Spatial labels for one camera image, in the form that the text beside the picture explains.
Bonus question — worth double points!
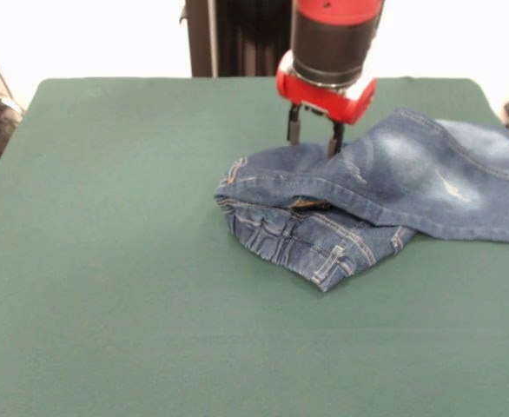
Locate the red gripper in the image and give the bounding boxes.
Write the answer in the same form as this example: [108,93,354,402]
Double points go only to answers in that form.
[274,50,378,159]

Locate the blue denim jeans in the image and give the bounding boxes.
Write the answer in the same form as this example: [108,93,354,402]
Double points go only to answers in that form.
[213,107,509,293]

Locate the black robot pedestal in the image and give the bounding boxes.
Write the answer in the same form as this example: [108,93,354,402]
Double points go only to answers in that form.
[179,0,297,78]

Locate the dark green table cloth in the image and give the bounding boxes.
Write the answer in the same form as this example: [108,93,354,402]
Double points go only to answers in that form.
[0,76,509,417]

